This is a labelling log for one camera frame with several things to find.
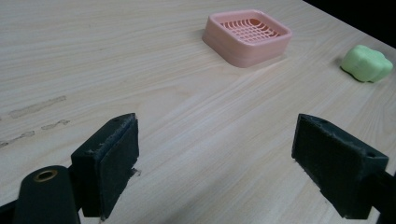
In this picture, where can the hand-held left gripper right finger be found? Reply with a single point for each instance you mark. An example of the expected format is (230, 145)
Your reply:
(336, 165)

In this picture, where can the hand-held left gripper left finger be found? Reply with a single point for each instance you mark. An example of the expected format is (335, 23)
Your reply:
(106, 165)

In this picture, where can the green soap bar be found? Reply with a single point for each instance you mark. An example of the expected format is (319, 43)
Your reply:
(365, 63)

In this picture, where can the pink soap dish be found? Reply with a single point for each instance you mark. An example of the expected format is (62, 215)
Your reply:
(249, 49)

